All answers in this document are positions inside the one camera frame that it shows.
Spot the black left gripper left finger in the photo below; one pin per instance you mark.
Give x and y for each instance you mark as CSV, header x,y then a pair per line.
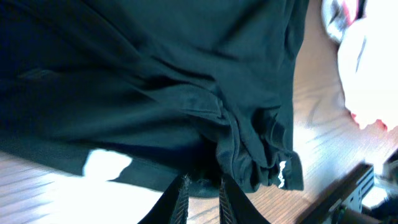
x,y
172,207

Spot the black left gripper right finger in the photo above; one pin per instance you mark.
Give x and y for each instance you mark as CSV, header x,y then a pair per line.
x,y
235,207

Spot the black t-shirt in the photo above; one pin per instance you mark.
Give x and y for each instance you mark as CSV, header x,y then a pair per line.
x,y
202,88

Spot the white t-shirt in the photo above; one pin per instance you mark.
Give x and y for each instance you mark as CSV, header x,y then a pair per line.
x,y
367,65

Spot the white leaf-print garment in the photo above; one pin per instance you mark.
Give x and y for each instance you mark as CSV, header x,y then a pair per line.
x,y
333,19

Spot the pink garment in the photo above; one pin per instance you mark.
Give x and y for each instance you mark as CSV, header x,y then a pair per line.
x,y
350,10

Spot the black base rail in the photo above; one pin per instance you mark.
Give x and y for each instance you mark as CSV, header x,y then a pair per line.
x,y
363,196

